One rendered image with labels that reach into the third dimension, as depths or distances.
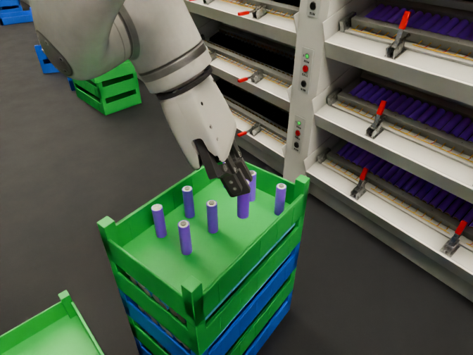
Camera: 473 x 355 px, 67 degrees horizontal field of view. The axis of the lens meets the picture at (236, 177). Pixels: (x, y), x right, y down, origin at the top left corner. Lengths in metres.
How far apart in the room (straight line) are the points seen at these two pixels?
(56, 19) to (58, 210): 1.00
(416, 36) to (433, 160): 0.28
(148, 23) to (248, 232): 0.38
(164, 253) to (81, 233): 0.60
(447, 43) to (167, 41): 0.64
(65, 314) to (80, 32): 0.77
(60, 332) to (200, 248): 0.47
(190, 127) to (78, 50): 0.14
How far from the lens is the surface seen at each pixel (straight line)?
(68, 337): 0.96
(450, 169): 0.91
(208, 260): 0.59
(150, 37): 0.40
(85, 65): 0.36
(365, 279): 1.03
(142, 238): 0.64
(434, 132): 0.95
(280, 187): 0.63
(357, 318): 0.95
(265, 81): 1.22
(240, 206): 0.53
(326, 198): 1.20
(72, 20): 0.32
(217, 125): 0.43
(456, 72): 0.85
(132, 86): 1.84
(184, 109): 0.41
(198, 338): 0.56
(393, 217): 1.04
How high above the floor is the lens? 0.78
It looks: 37 degrees down
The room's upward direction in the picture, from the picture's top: straight up
